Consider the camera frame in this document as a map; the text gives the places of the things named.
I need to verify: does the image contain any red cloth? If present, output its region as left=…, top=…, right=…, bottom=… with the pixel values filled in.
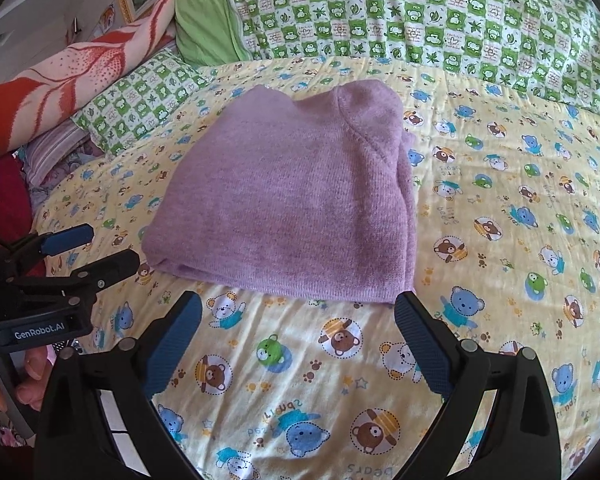
left=0, top=157, right=48, bottom=278

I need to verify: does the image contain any red and pink floral pillow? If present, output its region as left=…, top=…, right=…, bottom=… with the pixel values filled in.
left=0, top=0, right=178, bottom=153

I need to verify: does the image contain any white cabinet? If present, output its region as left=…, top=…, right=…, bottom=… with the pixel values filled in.
left=0, top=0, right=126, bottom=61

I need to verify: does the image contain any green checkered pillow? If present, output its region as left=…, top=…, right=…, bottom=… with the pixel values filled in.
left=71, top=49, right=213, bottom=158

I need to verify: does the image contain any purple knit sweater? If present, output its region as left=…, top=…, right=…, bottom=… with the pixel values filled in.
left=141, top=80, right=418, bottom=306

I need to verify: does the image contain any green checkered quilt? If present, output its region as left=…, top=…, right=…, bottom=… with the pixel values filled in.
left=175, top=0, right=600, bottom=121

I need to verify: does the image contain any pink floral clothing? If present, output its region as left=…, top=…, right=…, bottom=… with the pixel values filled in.
left=0, top=410, right=36, bottom=453

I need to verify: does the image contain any person's left hand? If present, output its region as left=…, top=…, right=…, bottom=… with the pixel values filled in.
left=0, top=346, right=55, bottom=413

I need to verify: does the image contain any yellow bear print bed sheet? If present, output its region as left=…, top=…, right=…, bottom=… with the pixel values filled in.
left=30, top=55, right=600, bottom=480

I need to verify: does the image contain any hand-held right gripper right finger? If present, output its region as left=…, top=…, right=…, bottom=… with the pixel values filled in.
left=394, top=290, right=561, bottom=480

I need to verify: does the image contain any purple striped pillow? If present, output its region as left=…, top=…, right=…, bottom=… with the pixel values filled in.
left=20, top=120, right=106, bottom=196

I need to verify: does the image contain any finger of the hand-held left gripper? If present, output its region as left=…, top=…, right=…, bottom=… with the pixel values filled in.
left=5, top=224, right=95, bottom=271
left=15, top=249, right=141, bottom=306

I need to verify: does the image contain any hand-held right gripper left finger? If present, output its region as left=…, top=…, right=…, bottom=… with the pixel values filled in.
left=32, top=290, right=203, bottom=480

